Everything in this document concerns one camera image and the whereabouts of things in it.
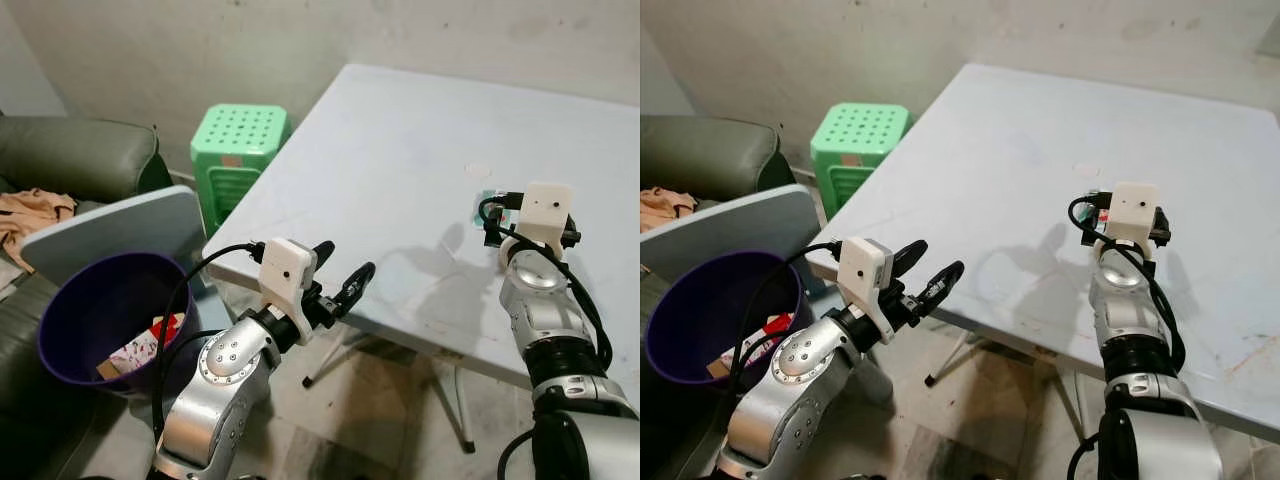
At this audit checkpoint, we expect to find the peach crumpled cloth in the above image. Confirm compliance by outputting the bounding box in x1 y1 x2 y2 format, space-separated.
0 188 78 271
640 187 698 233

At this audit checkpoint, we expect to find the grey-green leather sofa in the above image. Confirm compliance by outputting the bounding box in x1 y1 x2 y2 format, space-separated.
0 115 176 480
640 115 791 480

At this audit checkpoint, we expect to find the purple plastic rubbish bin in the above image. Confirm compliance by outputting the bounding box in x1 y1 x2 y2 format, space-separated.
645 250 813 386
38 252 201 396

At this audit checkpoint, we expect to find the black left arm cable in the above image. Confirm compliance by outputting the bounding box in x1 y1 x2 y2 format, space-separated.
728 242 846 401
152 242 266 441

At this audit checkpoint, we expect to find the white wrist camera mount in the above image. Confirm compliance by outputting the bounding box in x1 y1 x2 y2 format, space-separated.
258 238 319 336
838 237 894 341
1100 182 1161 263
515 183 578 263

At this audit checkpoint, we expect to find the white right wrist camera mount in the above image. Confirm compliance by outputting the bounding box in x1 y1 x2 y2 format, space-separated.
1100 182 1161 263
515 183 578 263

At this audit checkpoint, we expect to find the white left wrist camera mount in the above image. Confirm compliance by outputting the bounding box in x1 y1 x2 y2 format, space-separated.
838 237 894 341
258 238 319 336

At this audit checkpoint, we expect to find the white folding table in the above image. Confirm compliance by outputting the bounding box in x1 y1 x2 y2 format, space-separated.
805 63 1280 446
202 63 641 456

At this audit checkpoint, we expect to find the green plastic stool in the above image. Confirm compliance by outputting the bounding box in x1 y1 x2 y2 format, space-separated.
810 102 911 221
190 103 293 239

